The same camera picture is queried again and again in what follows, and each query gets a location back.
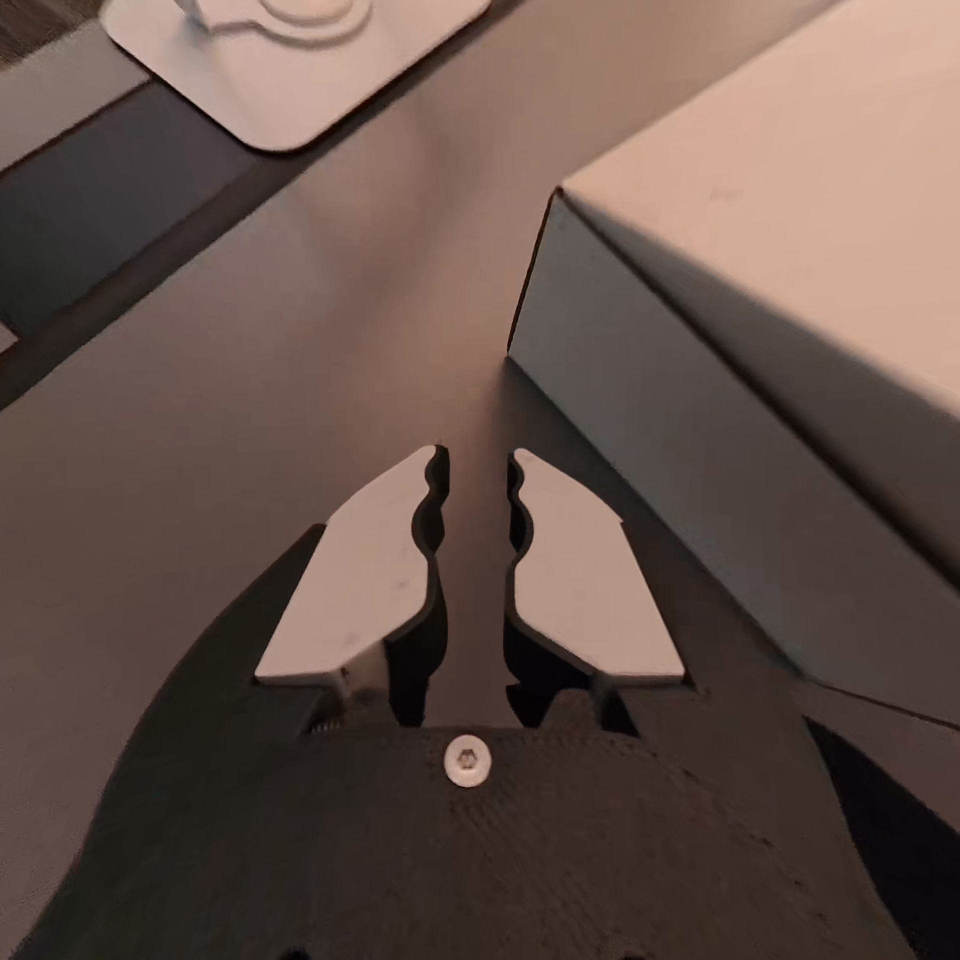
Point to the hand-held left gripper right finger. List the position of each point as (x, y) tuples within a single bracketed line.
[(585, 592)]

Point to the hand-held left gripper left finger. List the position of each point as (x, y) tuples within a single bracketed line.
[(352, 592)]

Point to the white cardboard box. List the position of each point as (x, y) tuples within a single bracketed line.
[(750, 225)]

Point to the dark desk panel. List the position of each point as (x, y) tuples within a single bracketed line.
[(97, 217)]

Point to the white monitor stand base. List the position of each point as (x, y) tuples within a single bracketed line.
[(285, 82)]

